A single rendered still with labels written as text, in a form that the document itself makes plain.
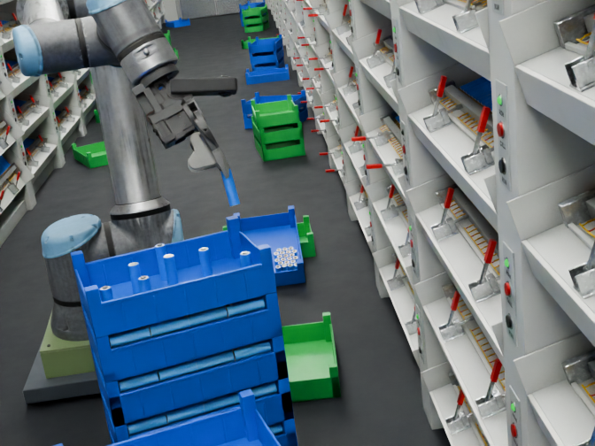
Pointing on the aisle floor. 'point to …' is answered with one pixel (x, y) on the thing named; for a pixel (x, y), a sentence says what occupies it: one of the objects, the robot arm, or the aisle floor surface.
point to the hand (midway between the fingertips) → (227, 169)
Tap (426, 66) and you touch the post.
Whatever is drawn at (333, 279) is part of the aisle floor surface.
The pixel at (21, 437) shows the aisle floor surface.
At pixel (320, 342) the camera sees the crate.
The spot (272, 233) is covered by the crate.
